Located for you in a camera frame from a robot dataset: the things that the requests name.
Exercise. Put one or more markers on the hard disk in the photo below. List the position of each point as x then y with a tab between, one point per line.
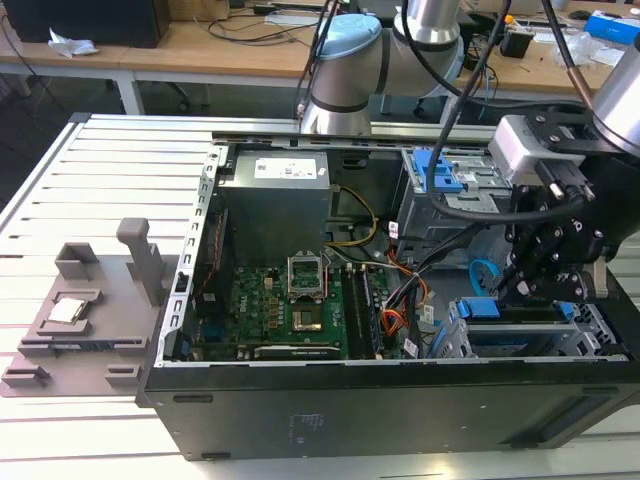
482	309

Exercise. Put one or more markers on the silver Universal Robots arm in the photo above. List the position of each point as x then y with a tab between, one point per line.
345	75

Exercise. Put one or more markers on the grey metal disk bay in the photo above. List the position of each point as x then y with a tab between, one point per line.
590	332

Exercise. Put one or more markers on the grey metal drive cage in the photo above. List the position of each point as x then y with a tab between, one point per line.
420	220

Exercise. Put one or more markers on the blue plastic cage latch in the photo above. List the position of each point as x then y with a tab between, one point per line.
422	170

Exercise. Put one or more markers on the clear plastic bag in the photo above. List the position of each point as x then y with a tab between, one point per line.
582	47

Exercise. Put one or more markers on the black cup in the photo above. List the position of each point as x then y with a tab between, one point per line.
515	44

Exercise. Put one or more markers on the blue cardboard box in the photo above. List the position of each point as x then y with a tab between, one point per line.
607	24

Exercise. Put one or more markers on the black RAM slots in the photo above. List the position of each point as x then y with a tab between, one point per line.
359	315

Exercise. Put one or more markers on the black PC case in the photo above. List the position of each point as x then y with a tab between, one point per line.
350	415

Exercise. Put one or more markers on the black graphics card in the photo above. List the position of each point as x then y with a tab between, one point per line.
295	351

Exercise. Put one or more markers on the grey power supply unit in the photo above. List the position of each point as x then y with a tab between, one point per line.
270	215

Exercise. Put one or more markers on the green motherboard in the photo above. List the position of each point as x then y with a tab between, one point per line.
260	302

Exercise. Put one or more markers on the wooden desk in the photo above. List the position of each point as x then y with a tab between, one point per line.
210	55

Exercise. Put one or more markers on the grey parts rack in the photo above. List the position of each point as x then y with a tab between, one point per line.
115	310

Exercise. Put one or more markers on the dark RAM stick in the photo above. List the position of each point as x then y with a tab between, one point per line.
95	345

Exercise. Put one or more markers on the silver CPU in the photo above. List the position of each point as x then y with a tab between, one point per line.
67	310

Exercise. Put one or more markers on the black box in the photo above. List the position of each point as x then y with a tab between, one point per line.
85	22

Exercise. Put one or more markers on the crumpled white paper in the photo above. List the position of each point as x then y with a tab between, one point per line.
72	46

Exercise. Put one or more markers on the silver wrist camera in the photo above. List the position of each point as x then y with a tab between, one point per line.
515	145

